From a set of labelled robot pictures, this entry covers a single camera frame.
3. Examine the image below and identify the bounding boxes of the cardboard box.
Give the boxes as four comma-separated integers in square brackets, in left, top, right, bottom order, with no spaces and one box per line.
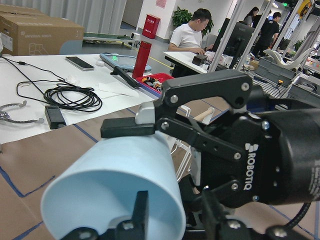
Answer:
[0,13,85,56]

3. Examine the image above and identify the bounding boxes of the black computer monitor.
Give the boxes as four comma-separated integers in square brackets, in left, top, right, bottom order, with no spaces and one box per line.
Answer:
[223,22,255,69]

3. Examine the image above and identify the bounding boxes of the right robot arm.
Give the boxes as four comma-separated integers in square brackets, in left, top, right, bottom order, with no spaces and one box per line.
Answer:
[101,70,320,240]

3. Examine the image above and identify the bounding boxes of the brown paper table cover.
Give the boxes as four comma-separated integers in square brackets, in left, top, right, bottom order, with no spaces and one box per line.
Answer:
[0,97,320,240]

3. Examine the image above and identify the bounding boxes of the red water bottle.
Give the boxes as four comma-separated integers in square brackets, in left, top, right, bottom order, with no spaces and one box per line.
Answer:
[132,41,152,79]

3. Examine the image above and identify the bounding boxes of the aluminium frame post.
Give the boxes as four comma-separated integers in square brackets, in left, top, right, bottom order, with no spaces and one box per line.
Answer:
[206,0,251,73]

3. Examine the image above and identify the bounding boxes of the red parts tray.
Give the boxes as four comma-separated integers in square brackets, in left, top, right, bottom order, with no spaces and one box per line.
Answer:
[135,73,174,96]

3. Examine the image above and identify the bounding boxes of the coiled black cable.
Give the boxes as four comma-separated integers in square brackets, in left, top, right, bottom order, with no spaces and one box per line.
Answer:
[0,56,103,113]

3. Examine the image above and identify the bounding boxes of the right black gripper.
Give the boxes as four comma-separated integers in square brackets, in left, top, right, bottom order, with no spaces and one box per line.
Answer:
[154,69,293,225]

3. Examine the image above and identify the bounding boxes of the black smartphone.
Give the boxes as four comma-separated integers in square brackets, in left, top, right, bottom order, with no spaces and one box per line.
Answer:
[65,56,95,71]

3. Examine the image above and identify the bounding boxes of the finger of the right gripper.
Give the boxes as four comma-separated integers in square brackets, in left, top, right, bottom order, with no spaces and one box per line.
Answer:
[63,190,149,240]
[100,101,156,138]

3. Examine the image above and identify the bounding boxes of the blue teach pendant tablet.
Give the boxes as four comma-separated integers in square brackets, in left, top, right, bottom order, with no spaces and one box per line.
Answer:
[99,53,137,73]

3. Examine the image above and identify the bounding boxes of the light blue cup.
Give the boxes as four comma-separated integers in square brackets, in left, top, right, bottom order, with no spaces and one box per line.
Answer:
[40,132,186,240]

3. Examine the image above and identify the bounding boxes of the seated man white shirt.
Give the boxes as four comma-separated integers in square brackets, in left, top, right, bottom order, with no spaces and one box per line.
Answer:
[167,8,213,55]

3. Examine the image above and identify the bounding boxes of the black power adapter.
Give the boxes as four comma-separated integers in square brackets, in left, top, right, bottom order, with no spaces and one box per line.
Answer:
[44,105,66,130]

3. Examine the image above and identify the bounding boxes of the white wire cup rack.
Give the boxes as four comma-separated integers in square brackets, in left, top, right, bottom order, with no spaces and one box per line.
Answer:
[166,107,215,182]

